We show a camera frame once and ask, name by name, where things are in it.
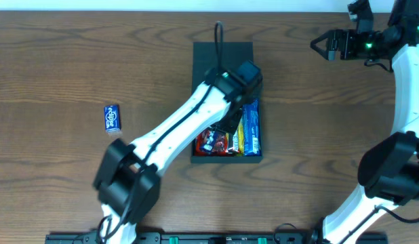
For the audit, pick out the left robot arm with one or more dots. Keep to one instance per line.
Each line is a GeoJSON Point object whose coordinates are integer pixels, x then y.
{"type": "Point", "coordinates": [128, 180]}

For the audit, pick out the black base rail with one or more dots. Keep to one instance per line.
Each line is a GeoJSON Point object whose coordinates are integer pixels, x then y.
{"type": "Point", "coordinates": [157, 238]}

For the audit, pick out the red candy bag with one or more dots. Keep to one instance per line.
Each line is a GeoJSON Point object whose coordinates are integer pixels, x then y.
{"type": "Point", "coordinates": [220, 148]}

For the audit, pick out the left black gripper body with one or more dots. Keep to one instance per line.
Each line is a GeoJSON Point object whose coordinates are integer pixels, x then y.
{"type": "Point", "coordinates": [230, 123]}

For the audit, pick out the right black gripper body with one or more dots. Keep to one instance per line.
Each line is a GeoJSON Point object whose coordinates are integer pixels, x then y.
{"type": "Point", "coordinates": [333, 44]}

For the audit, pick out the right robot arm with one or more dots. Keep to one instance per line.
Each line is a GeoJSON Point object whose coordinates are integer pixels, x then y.
{"type": "Point", "coordinates": [388, 174]}

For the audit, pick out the dark green box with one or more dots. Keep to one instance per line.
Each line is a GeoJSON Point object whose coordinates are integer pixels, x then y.
{"type": "Point", "coordinates": [204, 58]}

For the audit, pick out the yellow candy bag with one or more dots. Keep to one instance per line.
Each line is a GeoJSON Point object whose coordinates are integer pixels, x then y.
{"type": "Point", "coordinates": [240, 138]}

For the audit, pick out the green white candy bar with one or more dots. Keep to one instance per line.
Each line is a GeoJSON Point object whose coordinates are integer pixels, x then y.
{"type": "Point", "coordinates": [233, 144]}

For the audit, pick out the blue eclipse mint tin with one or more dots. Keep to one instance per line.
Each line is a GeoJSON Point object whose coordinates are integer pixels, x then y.
{"type": "Point", "coordinates": [112, 118]}

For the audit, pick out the dark blue chocolate bar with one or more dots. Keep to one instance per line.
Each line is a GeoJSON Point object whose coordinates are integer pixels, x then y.
{"type": "Point", "coordinates": [208, 141]}

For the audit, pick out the blue cookie packet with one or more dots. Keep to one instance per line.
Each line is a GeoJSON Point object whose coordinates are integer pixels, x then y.
{"type": "Point", "coordinates": [251, 129]}

